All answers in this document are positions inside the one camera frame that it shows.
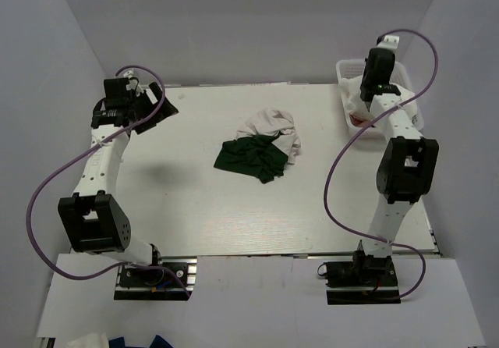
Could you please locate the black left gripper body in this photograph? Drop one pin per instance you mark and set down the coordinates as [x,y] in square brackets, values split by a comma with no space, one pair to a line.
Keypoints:
[141,103]

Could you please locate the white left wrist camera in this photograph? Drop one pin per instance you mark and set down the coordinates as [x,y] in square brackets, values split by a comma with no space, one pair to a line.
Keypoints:
[134,82]

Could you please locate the white green Charlie Brown shirt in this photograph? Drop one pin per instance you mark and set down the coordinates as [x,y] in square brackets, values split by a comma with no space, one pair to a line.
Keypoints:
[264,145]

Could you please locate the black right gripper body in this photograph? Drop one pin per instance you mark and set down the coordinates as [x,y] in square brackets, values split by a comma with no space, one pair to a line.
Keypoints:
[365,80]

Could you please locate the blue cloth at bottom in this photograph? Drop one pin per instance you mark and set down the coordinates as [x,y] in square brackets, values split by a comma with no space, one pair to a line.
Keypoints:
[151,342]

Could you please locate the white plastic basket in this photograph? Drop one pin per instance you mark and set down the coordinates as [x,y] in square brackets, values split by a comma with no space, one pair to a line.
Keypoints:
[350,73]

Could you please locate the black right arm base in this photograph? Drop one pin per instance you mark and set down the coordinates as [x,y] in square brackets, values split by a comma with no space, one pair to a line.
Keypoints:
[364,280]

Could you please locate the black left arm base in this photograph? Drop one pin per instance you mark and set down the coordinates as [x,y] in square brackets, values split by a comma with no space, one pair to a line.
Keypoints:
[175,283]

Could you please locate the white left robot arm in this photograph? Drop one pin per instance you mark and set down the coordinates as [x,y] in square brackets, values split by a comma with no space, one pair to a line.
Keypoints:
[93,220]

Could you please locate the pink t shirt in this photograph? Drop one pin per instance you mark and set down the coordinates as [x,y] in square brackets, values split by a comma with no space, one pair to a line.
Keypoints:
[358,122]

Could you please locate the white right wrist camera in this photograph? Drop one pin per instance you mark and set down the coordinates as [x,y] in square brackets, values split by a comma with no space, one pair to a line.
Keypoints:
[389,42]

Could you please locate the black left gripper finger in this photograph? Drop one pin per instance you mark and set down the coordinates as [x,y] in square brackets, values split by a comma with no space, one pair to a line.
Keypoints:
[156,89]
[166,110]

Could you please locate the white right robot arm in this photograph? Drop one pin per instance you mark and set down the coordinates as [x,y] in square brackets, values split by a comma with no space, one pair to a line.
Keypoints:
[407,167]

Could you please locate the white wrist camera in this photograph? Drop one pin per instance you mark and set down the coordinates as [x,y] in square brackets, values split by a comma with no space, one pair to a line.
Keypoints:
[134,82]
[389,42]

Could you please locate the white t shirt black print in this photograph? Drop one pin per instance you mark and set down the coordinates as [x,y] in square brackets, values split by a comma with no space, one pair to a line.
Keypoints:
[388,107]

